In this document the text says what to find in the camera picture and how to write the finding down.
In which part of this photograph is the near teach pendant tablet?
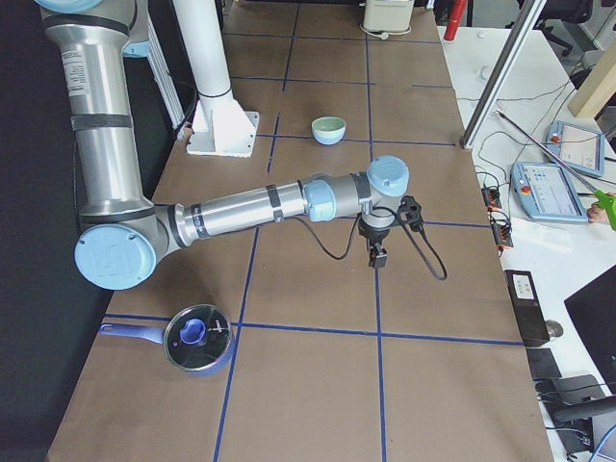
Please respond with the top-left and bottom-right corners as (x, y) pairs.
(510, 162), (588, 223)

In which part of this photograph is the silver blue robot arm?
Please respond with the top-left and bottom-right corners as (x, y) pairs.
(39, 1), (410, 291)

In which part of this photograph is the black box with white label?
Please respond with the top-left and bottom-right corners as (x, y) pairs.
(504, 269), (550, 347)

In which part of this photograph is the teach pendant tablet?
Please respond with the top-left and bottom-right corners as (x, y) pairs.
(510, 162), (588, 223)
(546, 120), (605, 178)

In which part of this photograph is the person's hand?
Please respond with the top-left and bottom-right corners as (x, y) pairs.
(587, 202), (609, 224)

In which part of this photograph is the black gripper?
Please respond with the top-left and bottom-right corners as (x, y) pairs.
(358, 218), (390, 269)

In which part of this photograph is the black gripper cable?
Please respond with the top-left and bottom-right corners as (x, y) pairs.
(295, 206), (448, 281)

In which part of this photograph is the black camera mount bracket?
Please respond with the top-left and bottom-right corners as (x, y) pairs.
(398, 195), (424, 232)

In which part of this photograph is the far teach pendant tablet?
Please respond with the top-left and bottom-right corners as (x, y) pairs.
(546, 120), (605, 178)

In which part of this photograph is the green handled pointer stick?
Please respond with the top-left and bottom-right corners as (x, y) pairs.
(495, 109), (616, 216)

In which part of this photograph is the aluminium profile post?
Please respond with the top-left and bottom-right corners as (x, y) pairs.
(460, 0), (547, 149)

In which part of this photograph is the cream white appliance box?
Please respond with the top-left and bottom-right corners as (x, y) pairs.
(362, 0), (415, 34)

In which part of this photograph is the green bowl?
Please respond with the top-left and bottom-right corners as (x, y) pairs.
(311, 115), (347, 130)

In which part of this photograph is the black power strip with cables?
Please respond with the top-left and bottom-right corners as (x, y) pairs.
(481, 186), (514, 254)

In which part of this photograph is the blue saucepan with glass lid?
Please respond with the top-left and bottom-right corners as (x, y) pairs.
(99, 304), (236, 376)

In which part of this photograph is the red cylinder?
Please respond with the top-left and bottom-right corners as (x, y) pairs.
(444, 0), (468, 42)

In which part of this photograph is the blue bowl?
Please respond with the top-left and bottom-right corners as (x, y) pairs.
(312, 127), (346, 145)

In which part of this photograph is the wooden board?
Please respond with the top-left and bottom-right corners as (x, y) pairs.
(568, 42), (616, 118)

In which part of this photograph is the black monitor corner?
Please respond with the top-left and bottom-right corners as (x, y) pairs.
(564, 268), (615, 392)

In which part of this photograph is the white pedestal column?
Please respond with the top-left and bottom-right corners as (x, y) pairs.
(173, 0), (260, 158)

